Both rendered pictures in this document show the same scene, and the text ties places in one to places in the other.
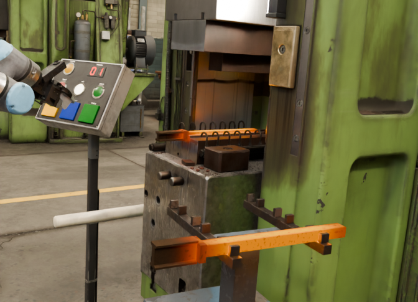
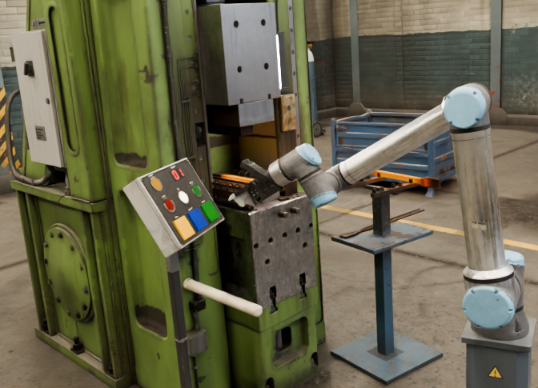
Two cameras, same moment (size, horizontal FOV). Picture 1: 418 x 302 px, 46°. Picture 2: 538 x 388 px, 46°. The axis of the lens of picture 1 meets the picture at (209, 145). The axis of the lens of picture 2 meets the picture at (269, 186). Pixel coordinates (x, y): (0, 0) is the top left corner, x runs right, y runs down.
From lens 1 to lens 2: 3.37 m
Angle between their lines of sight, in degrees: 94
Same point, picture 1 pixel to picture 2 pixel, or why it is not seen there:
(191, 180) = (300, 203)
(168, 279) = (290, 286)
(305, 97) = (300, 131)
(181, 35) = (250, 114)
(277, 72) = (288, 122)
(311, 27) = (298, 93)
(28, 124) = not seen: outside the picture
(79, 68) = (163, 178)
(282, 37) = (288, 101)
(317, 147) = not seen: hidden behind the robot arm
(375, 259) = not seen: hidden behind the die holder
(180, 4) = (245, 91)
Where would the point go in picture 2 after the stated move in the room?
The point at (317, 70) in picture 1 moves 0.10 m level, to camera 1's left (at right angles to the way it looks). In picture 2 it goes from (303, 115) to (307, 118)
